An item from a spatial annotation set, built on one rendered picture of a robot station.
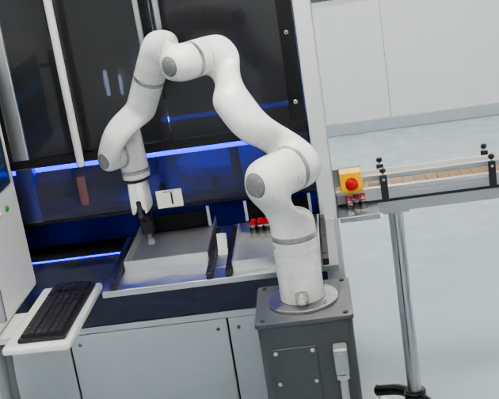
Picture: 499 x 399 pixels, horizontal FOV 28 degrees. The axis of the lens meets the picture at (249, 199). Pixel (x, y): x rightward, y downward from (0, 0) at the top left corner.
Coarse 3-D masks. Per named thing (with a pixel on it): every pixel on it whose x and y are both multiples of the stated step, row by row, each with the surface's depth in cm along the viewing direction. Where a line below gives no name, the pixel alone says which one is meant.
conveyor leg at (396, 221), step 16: (400, 224) 338; (400, 240) 339; (400, 256) 341; (400, 272) 343; (400, 288) 345; (400, 304) 347; (400, 320) 350; (416, 352) 353; (416, 368) 354; (416, 384) 356
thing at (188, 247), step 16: (144, 240) 330; (160, 240) 327; (176, 240) 325; (192, 240) 323; (208, 240) 320; (128, 256) 309; (144, 256) 314; (160, 256) 312; (176, 256) 301; (192, 256) 301; (208, 256) 301
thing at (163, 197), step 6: (156, 192) 322; (162, 192) 322; (168, 192) 322; (174, 192) 322; (180, 192) 322; (156, 198) 323; (162, 198) 323; (168, 198) 323; (174, 198) 323; (180, 198) 323; (162, 204) 324; (168, 204) 324; (174, 204) 323; (180, 204) 323
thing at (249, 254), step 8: (240, 232) 321; (248, 232) 322; (240, 240) 316; (248, 240) 315; (256, 240) 313; (264, 240) 312; (320, 240) 305; (240, 248) 309; (248, 248) 308; (256, 248) 307; (264, 248) 305; (272, 248) 304; (320, 248) 293; (232, 256) 293; (240, 256) 301; (248, 256) 300; (256, 256) 299; (264, 256) 298; (272, 256) 288; (320, 256) 287; (232, 264) 289; (240, 264) 289; (248, 264) 289; (256, 264) 289; (264, 264) 289; (272, 264) 289
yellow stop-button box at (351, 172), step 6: (342, 168) 323; (348, 168) 322; (354, 168) 321; (342, 174) 318; (348, 174) 317; (354, 174) 317; (360, 174) 317; (342, 180) 318; (360, 180) 318; (342, 186) 319; (360, 186) 318; (342, 192) 319; (348, 192) 319; (354, 192) 319
